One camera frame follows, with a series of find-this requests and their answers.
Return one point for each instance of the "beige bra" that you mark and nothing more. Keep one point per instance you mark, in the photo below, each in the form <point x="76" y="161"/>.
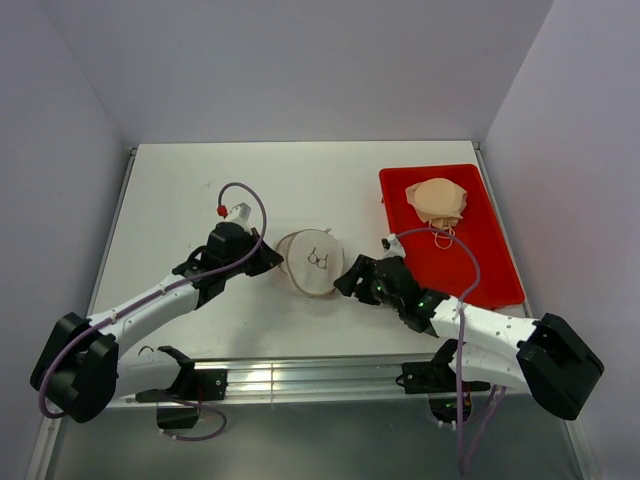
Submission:
<point x="439" y="204"/>

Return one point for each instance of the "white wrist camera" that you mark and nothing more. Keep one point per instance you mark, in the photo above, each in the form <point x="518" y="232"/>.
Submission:
<point x="392" y="247"/>
<point x="238" y="214"/>

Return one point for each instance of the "red plastic tray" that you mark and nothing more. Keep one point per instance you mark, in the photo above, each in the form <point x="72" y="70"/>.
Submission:
<point x="451" y="270"/>

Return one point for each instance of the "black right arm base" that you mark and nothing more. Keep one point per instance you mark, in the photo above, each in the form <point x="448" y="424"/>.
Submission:
<point x="438" y="381"/>

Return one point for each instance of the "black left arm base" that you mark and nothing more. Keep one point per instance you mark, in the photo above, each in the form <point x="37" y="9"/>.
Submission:
<point x="181" y="407"/>

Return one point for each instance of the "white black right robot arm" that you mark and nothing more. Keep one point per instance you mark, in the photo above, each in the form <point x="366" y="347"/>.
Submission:
<point x="481" y="348"/>

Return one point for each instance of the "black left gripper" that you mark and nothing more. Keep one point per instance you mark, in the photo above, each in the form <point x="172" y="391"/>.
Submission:
<point x="265" y="259"/>

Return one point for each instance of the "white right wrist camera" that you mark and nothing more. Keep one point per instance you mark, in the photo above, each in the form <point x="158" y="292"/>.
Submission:
<point x="392" y="247"/>

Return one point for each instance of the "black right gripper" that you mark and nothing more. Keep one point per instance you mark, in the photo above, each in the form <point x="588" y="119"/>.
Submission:
<point x="363" y="267"/>

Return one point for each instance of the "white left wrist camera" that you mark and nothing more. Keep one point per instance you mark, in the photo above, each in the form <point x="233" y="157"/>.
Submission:
<point x="238" y="214"/>

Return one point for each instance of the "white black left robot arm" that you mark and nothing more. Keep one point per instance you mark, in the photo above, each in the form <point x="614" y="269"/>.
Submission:
<point x="81" y="368"/>

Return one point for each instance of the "aluminium mounting rail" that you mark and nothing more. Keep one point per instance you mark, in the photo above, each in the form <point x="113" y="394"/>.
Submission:
<point x="314" y="380"/>

